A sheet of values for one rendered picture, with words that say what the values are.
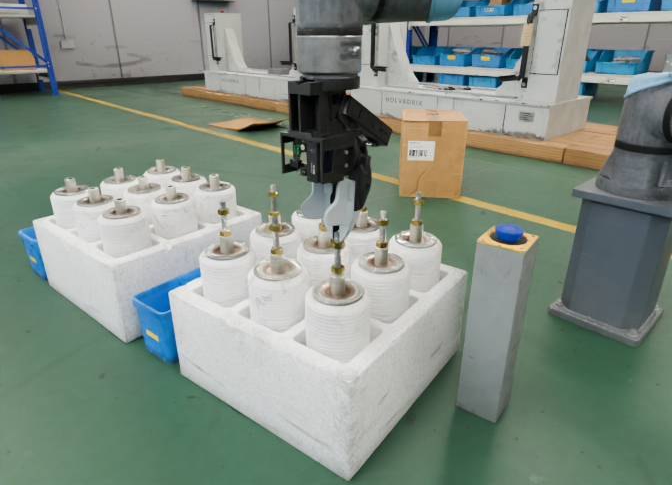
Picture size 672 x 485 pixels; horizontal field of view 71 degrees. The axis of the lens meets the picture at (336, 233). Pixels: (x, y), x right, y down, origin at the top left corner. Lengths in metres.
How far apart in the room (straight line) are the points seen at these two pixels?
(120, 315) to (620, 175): 1.03
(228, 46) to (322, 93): 4.57
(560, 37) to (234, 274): 2.27
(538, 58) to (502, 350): 2.18
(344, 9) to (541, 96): 2.31
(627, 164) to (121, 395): 1.04
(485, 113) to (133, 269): 2.26
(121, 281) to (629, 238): 1.01
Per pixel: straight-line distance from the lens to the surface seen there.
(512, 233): 0.72
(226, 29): 5.14
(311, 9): 0.55
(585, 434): 0.91
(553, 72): 2.77
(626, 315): 1.16
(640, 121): 1.07
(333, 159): 0.55
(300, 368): 0.68
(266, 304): 0.73
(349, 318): 0.65
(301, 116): 0.55
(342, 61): 0.54
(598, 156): 2.58
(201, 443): 0.84
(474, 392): 0.85
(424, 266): 0.83
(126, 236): 1.04
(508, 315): 0.75
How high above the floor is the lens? 0.59
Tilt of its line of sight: 23 degrees down
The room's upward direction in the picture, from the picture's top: straight up
